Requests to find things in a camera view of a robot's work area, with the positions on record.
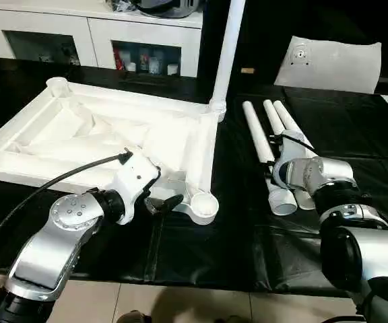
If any white plastic table leg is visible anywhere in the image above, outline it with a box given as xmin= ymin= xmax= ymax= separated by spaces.
xmin=242 ymin=101 xmax=298 ymax=217
xmin=209 ymin=0 xmax=247 ymax=114
xmin=273 ymin=101 xmax=316 ymax=161
xmin=263 ymin=100 xmax=317 ymax=211

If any dark grey robot body part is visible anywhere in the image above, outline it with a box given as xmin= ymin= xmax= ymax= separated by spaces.
xmin=121 ymin=310 xmax=156 ymax=323

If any black work mat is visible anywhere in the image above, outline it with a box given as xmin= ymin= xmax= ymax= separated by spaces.
xmin=0 ymin=57 xmax=388 ymax=298

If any white plastic bag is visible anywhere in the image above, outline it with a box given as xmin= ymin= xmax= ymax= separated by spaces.
xmin=273 ymin=35 xmax=383 ymax=95

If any white plastic table top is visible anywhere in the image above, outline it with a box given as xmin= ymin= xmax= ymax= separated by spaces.
xmin=0 ymin=77 xmax=228 ymax=227

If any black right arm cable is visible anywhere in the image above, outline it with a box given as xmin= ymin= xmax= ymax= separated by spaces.
xmin=269 ymin=133 xmax=317 ymax=153

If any white cabinet with glass doors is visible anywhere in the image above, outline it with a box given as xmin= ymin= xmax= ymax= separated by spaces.
xmin=0 ymin=0 xmax=203 ymax=79

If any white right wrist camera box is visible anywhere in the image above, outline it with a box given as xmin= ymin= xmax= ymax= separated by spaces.
xmin=273 ymin=139 xmax=311 ymax=177

